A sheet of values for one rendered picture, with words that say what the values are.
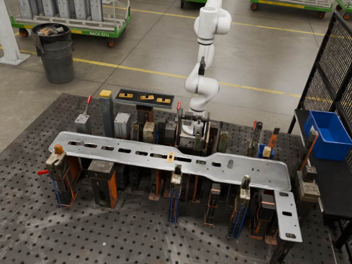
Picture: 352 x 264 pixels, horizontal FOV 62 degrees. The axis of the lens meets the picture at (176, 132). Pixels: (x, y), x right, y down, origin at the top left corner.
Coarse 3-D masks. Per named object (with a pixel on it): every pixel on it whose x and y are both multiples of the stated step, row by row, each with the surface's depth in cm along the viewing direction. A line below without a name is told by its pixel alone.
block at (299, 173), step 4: (296, 172) 164; (300, 172) 163; (296, 176) 163; (300, 176) 161; (296, 180) 162; (300, 180) 159; (292, 184) 169; (296, 184) 161; (300, 184) 156; (292, 188) 169; (296, 188) 161; (292, 192) 168; (296, 192) 160
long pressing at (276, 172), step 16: (64, 144) 171; (80, 144) 172; (96, 144) 173; (112, 144) 173; (128, 144) 174; (144, 144) 175; (112, 160) 163; (128, 160) 164; (144, 160) 164; (160, 160) 165; (176, 160) 166; (192, 160) 166; (208, 160) 167; (224, 160) 168; (240, 160) 168; (256, 160) 169; (272, 160) 169; (208, 176) 158; (224, 176) 158; (240, 176) 159; (256, 176) 160; (272, 176) 160; (288, 176) 161
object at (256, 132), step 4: (256, 124) 162; (260, 124) 162; (256, 128) 163; (260, 128) 160; (256, 132) 166; (260, 132) 164; (252, 136) 167; (256, 136) 167; (252, 140) 167; (256, 140) 168; (256, 144) 168; (256, 148) 170
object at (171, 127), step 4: (168, 124) 178; (172, 124) 179; (176, 124) 179; (168, 128) 175; (172, 128) 176; (176, 128) 180; (168, 132) 176; (172, 132) 176; (176, 132) 182; (164, 136) 180; (168, 136) 178; (172, 136) 178; (176, 136) 188; (164, 140) 181; (168, 140) 180; (172, 140) 180; (168, 144) 184; (172, 144) 182; (164, 156) 190
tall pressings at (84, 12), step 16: (32, 0) 518; (48, 0) 515; (64, 0) 511; (80, 0) 507; (96, 0) 504; (32, 16) 518; (48, 16) 532; (64, 16) 528; (80, 16) 525; (96, 16) 521
